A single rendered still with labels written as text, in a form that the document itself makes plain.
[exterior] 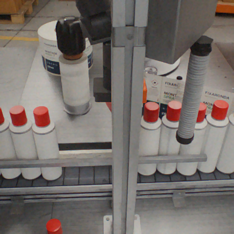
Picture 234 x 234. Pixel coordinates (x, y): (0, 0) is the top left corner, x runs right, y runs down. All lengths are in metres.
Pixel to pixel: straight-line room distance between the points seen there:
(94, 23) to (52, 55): 0.56
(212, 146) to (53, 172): 0.39
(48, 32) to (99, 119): 0.41
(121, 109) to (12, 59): 1.06
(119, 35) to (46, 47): 0.78
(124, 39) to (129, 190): 0.31
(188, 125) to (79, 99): 0.46
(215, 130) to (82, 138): 0.38
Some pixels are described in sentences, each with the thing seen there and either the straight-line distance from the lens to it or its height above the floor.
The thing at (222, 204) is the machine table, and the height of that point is 0.83.
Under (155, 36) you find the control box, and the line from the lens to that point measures 0.41.
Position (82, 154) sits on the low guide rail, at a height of 0.91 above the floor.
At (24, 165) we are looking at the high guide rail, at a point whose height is 0.96.
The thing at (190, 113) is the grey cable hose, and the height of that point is 1.15.
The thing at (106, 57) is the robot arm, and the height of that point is 1.18.
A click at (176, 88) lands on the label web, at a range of 0.84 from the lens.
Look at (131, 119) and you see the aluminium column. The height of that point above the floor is 1.18.
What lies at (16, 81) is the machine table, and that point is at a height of 0.83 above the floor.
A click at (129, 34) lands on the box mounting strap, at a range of 0.41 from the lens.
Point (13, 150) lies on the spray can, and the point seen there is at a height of 0.97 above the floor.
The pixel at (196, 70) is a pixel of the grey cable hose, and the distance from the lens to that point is 0.51.
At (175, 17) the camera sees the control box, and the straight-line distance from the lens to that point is 0.39.
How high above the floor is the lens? 1.49
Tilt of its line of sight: 38 degrees down
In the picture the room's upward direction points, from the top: straight up
